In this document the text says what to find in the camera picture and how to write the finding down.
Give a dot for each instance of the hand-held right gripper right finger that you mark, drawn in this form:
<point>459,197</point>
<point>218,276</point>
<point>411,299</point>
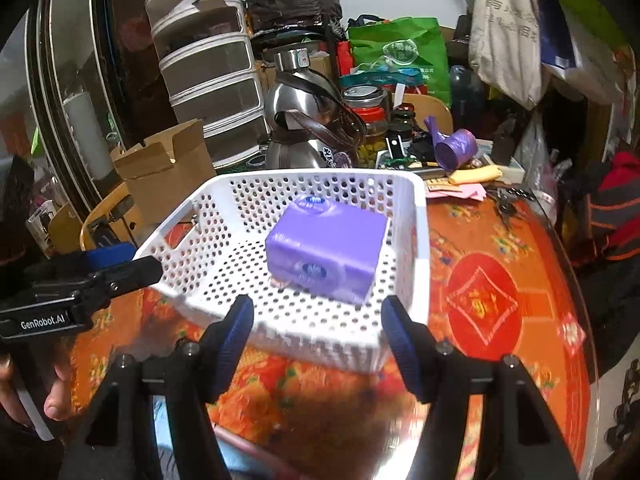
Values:
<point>400,345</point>

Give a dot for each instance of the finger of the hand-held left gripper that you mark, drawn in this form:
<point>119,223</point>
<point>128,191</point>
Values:
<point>102,254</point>
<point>130,275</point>

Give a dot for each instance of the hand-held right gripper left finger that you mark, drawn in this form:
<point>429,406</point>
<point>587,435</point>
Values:
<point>232,345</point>

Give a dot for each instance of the white perforated plastic basket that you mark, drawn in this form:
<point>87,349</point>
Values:
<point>220,265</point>

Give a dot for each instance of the purple tissue pack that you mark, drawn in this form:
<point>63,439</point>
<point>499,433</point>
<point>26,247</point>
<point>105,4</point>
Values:
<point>325,245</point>

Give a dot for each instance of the person's left hand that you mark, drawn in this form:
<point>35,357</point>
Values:
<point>56,400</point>

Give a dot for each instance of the wooden chair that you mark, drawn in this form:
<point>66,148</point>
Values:
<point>432,110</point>
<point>102,210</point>

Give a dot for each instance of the black phone clamp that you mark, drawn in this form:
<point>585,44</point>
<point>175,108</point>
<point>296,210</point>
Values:
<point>121,206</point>

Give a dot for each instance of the open cardboard box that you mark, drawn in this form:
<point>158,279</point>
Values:
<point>160,170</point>

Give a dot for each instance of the pink paper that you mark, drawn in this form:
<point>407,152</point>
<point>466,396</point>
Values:
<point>460,191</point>

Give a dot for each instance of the bunch of keys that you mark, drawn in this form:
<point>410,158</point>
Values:
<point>507,202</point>

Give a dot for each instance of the yellow cloth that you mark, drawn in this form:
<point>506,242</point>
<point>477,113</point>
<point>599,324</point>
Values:
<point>475,175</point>

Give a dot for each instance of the mirrored wardrobe door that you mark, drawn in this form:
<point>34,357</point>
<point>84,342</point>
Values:
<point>70,60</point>

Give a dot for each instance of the purple plastic scoop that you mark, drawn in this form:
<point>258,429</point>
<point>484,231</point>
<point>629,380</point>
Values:
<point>452,147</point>

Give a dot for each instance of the dark glass jar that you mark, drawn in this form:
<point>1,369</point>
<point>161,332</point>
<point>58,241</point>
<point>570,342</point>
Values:
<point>402,130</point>

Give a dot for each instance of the stacked clear plastic drawers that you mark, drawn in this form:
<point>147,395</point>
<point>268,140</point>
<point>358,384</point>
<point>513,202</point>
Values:
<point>210,65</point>

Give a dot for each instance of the glass jar with red lid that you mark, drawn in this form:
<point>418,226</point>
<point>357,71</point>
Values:
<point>370,120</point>

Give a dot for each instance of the clear plastic bag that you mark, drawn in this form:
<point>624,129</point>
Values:
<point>535,155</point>

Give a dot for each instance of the stainless steel kettle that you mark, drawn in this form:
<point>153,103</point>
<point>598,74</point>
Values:
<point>295,95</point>

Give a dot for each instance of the red black striped jacket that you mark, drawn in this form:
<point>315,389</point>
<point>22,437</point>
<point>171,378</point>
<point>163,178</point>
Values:
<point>615,210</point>

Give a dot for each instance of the green shopping bag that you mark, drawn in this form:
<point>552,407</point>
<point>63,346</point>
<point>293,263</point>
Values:
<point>425,45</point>

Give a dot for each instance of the beige canvas tote bag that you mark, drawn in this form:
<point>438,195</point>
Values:
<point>505,35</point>

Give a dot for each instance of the blue white hanging bag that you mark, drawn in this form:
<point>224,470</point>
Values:
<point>575,60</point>

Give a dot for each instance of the bright green hanging bag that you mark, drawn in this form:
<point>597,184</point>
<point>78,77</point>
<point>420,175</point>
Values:
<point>585,0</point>

